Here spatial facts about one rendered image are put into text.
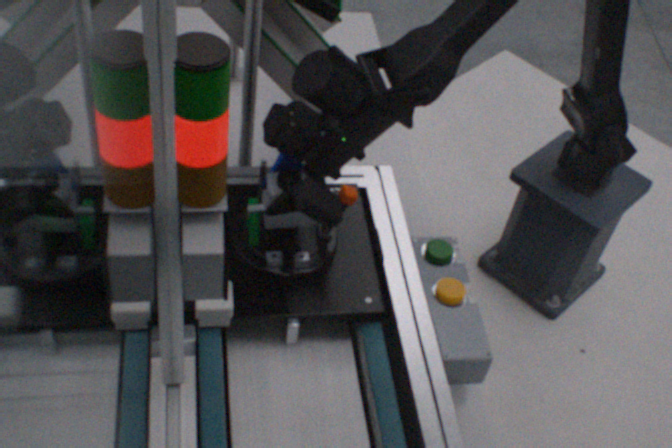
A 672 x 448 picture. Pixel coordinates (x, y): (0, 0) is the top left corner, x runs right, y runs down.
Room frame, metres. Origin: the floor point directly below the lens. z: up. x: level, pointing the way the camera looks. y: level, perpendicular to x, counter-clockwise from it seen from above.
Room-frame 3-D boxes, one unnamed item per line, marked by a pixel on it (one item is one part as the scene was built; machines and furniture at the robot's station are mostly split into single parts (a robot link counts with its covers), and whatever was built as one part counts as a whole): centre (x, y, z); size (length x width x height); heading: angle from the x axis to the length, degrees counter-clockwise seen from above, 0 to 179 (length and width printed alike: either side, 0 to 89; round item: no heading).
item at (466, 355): (0.73, -0.17, 0.93); 0.21 x 0.07 x 0.06; 14
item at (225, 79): (0.54, 0.13, 1.38); 0.05 x 0.05 x 0.05
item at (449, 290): (0.73, -0.17, 0.96); 0.04 x 0.04 x 0.02
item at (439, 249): (0.79, -0.15, 0.96); 0.04 x 0.04 x 0.02
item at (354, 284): (0.76, 0.06, 0.96); 0.24 x 0.24 x 0.02; 14
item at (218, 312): (0.64, 0.13, 0.97); 0.05 x 0.05 x 0.04; 14
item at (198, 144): (0.54, 0.13, 1.33); 0.05 x 0.05 x 0.05
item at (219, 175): (0.54, 0.13, 1.28); 0.05 x 0.05 x 0.05
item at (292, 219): (0.75, 0.07, 1.06); 0.08 x 0.04 x 0.07; 105
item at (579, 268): (0.89, -0.33, 0.96); 0.15 x 0.15 x 0.20; 52
